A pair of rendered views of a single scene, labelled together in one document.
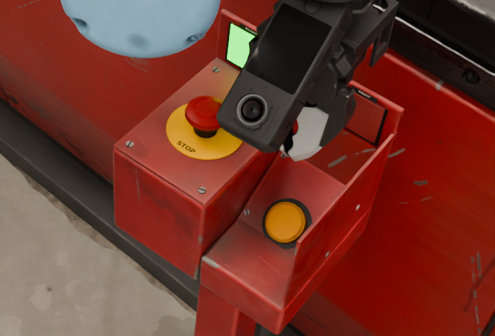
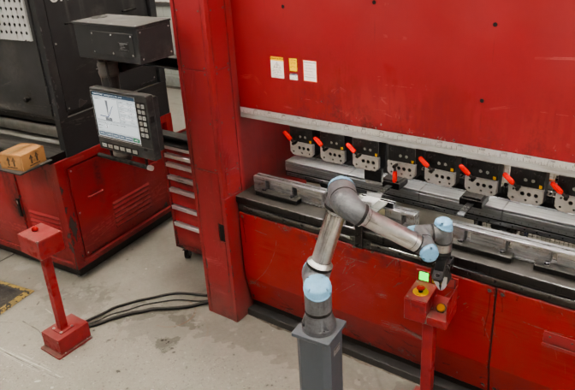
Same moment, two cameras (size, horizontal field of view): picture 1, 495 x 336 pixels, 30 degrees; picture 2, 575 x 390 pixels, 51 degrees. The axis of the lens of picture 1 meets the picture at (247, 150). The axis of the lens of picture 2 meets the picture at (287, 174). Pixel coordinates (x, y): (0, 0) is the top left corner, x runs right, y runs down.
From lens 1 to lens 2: 2.11 m
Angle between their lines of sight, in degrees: 25
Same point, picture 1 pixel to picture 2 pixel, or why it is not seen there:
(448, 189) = (471, 302)
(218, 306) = (428, 337)
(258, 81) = (436, 270)
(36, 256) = (351, 372)
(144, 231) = (411, 316)
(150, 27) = (431, 257)
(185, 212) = (422, 306)
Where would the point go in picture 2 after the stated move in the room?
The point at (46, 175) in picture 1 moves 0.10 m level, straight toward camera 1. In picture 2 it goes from (346, 347) to (352, 358)
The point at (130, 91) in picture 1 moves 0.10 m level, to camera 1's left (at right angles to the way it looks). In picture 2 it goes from (381, 305) to (362, 305)
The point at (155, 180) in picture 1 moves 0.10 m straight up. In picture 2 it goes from (415, 301) to (415, 282)
